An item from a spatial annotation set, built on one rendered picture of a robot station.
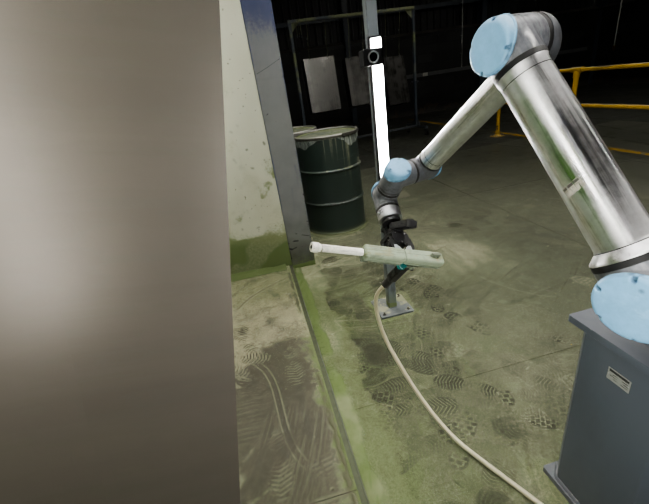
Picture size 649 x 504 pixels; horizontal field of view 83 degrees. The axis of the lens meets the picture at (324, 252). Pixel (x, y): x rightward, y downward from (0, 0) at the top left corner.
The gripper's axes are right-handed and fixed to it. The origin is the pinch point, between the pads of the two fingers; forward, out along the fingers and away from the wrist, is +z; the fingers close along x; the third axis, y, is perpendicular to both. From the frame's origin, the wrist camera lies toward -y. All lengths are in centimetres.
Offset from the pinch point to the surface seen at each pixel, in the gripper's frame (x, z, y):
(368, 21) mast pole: 6, -105, -27
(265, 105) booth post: 28, -150, 57
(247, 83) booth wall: 41, -157, 50
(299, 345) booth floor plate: 7, -3, 93
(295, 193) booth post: -3, -117, 99
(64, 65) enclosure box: 85, 26, -64
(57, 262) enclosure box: 85, 37, -49
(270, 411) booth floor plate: 29, 31, 78
